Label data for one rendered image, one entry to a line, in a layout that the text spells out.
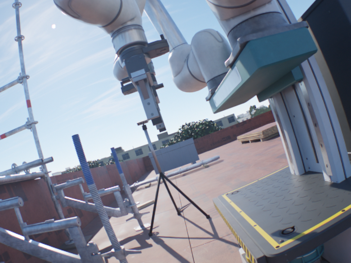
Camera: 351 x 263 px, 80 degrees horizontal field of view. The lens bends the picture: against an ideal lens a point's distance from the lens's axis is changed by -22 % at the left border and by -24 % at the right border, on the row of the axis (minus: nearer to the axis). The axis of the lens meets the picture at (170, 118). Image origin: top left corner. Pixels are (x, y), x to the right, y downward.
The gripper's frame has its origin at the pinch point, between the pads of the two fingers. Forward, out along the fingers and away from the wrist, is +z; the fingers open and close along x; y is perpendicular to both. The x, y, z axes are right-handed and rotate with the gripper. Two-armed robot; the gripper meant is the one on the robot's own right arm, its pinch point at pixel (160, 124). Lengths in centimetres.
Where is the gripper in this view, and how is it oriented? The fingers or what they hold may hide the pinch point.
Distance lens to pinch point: 91.3
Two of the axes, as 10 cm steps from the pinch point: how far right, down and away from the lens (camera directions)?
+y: 9.4, -3.3, 0.2
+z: 3.3, 9.4, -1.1
